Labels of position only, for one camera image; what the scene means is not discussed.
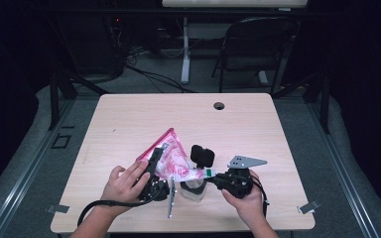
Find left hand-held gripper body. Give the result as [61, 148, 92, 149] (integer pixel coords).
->
[138, 175, 177, 219]

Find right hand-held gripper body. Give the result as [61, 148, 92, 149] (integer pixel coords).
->
[222, 155, 268, 199]

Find pink plastic bag white granules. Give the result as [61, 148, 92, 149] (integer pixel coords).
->
[135, 127, 217, 182]

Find person's right hand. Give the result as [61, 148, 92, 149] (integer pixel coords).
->
[221, 169, 266, 223]

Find person's left hand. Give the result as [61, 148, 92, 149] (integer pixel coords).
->
[100, 160, 152, 204]

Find white desk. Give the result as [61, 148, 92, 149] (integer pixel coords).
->
[161, 0, 309, 85]

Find black metal stand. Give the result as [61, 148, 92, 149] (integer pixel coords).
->
[271, 65, 331, 135]
[48, 59, 110, 132]

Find black chair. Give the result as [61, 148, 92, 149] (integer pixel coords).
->
[211, 16, 299, 95]

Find right hand-held gripper black cable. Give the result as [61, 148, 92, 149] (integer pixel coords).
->
[252, 178, 270, 219]

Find hand-held gripper black cable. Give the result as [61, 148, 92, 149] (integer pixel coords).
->
[76, 191, 162, 227]
[252, 178, 270, 219]

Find left hand-held gripper black cable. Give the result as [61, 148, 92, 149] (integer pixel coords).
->
[76, 191, 162, 227]

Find metal table corner bracket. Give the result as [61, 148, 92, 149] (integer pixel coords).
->
[47, 203, 70, 214]
[297, 199, 320, 215]

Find black floor cables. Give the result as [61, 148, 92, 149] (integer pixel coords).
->
[125, 62, 196, 94]

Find metal floor rail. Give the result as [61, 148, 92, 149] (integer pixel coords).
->
[306, 98, 381, 238]
[0, 98, 77, 238]

